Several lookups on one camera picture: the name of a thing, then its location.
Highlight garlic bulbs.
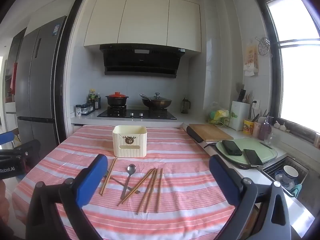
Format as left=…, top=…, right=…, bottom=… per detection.
left=273, top=120, right=287, bottom=131

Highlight black smartphone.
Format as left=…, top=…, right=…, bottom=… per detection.
left=243, top=149, right=265, bottom=168
left=222, top=140, right=243, bottom=156

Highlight black gas stove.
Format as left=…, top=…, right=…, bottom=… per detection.
left=97, top=106, right=177, bottom=120

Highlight large metal spoon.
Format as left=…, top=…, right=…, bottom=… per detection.
left=104, top=170, right=141, bottom=194

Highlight printed wall hanging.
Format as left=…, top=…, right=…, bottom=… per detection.
left=244, top=42, right=259, bottom=77

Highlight hanging metal steamer rack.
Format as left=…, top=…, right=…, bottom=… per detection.
left=255, top=37, right=273, bottom=58

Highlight wooden chopstick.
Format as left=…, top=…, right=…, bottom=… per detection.
left=145, top=169, right=159, bottom=212
left=117, top=168, right=154, bottom=207
left=136, top=169, right=156, bottom=215
left=101, top=157, right=118, bottom=196
left=99, top=157, right=117, bottom=195

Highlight wooden cutting board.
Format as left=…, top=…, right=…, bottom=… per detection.
left=188, top=124, right=234, bottom=142

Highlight blue white bowl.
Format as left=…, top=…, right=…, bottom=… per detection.
left=274, top=165, right=299, bottom=188

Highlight kitchen knives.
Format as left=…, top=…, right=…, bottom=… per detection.
left=236, top=83, right=253, bottom=104

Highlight black range hood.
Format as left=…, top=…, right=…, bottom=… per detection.
left=99, top=44, right=185, bottom=78

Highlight purple soap bottle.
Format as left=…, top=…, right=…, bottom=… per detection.
left=258, top=116, right=272, bottom=141

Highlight white wall cabinets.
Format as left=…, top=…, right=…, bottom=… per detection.
left=84, top=0, right=202, bottom=53

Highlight teal dish cloth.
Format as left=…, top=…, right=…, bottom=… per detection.
left=290, top=184, right=303, bottom=198

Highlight red hanging cloth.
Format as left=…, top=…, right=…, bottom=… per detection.
left=10, top=62, right=18, bottom=91

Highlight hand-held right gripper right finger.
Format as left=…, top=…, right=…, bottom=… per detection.
left=209, top=155, right=292, bottom=240

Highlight pink striped tablecloth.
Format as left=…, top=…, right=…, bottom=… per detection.
left=11, top=124, right=237, bottom=240

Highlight wok with glass lid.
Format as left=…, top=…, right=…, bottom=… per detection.
left=139, top=92, right=173, bottom=110

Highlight steel sink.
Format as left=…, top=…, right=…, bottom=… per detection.
left=261, top=156, right=310, bottom=198

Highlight cream ribbed storage box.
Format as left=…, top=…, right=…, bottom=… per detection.
left=112, top=125, right=147, bottom=158

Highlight yellow green plastic bags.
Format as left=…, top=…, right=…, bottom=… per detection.
left=206, top=102, right=231, bottom=127

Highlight glass french press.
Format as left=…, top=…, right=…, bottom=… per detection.
left=181, top=97, right=191, bottom=114

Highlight small metal spoon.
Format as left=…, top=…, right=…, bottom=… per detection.
left=120, top=164, right=137, bottom=200

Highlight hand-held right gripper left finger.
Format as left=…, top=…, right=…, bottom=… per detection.
left=26, top=154, right=108, bottom=240

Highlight black clay pot red lid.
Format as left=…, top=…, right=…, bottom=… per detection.
left=105, top=92, right=129, bottom=107

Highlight grey refrigerator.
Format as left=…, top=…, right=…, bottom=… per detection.
left=15, top=15, right=67, bottom=148

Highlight white knife block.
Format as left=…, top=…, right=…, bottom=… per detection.
left=229, top=101, right=250, bottom=131

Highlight light green cutting board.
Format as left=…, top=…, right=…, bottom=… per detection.
left=215, top=138, right=278, bottom=168

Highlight yellow printed cup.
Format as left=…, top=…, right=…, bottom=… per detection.
left=243, top=119, right=255, bottom=137

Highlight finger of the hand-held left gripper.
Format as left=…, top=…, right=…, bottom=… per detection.
left=0, top=132, right=15, bottom=146
left=14, top=139, right=41, bottom=174

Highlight window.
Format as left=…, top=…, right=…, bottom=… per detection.
left=252, top=0, right=320, bottom=150

